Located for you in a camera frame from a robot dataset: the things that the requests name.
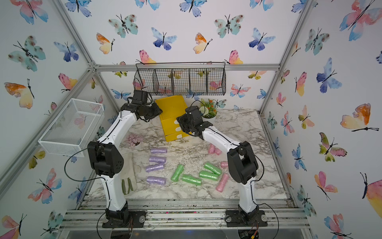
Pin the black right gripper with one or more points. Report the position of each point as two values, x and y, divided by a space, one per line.
180 119

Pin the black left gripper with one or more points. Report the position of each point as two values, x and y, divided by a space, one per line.
157 111

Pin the yellow plastic drawer unit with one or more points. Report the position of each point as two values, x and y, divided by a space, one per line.
172 107

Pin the pink trash bag roll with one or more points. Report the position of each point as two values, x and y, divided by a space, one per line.
217 151
224 164
222 183
211 149

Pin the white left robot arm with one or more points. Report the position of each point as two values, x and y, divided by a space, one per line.
105 157

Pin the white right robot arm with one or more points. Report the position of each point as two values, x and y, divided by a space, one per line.
242 162

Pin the green trash bag roll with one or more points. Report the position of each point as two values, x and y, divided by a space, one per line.
208 175
209 166
191 180
178 172

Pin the purple trash bag roll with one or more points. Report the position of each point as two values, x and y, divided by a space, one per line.
160 150
154 167
157 159
156 180

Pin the green plant in white pot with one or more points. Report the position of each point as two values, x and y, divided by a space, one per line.
208 110

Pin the pink flower in white pot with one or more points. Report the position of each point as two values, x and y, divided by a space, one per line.
134 141

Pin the white green work glove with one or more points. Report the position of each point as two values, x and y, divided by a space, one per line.
129 184

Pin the black wire wall basket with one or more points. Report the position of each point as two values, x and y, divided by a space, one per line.
191 79

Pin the white mesh wall basket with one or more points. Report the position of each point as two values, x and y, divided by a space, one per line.
73 128

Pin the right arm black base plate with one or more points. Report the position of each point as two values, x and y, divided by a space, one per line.
237 218

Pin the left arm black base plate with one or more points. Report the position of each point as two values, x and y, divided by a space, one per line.
124 219

